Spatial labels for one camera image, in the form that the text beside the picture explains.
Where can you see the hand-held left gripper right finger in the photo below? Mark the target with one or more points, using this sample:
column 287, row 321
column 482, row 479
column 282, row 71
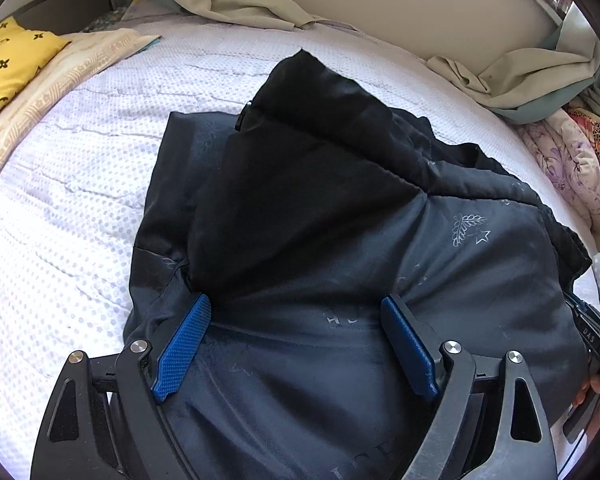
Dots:
column 407, row 345

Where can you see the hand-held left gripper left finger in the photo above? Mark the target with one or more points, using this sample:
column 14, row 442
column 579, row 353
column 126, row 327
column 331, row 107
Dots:
column 182, row 350

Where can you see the dark navy buttoned jacket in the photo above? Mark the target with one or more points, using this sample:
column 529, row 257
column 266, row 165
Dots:
column 380, row 220

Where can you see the person's right hand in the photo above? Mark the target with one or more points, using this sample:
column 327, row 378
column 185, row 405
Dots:
column 584, row 394

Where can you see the white quilted bed cover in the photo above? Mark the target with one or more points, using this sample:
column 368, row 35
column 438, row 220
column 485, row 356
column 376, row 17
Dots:
column 80, row 210

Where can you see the pink floral quilt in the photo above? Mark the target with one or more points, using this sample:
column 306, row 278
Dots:
column 565, row 165

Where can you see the leopard print blanket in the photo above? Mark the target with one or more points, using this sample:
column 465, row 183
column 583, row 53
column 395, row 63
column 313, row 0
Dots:
column 597, row 140

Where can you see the cream textured blanket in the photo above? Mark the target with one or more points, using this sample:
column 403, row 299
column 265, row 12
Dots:
column 55, row 85

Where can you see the yellow patterned pillow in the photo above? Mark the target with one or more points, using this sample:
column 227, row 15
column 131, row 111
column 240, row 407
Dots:
column 10, row 65

